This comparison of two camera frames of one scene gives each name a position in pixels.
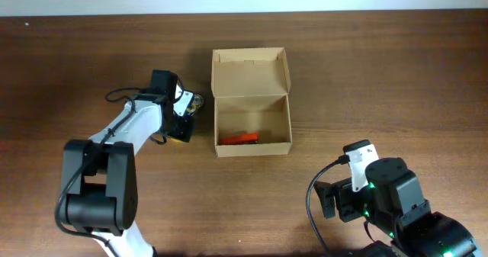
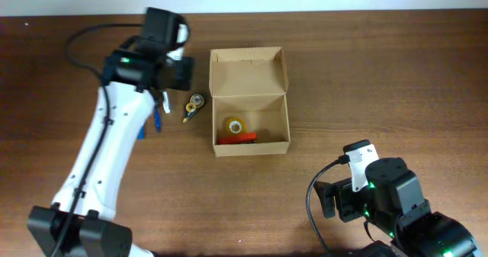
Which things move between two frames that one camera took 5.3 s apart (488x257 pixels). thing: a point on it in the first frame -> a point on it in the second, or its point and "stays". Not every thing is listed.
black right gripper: (341, 200) stays
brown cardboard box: (252, 113) stays
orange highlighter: (242, 138) stays
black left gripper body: (182, 128) -> (183, 72)
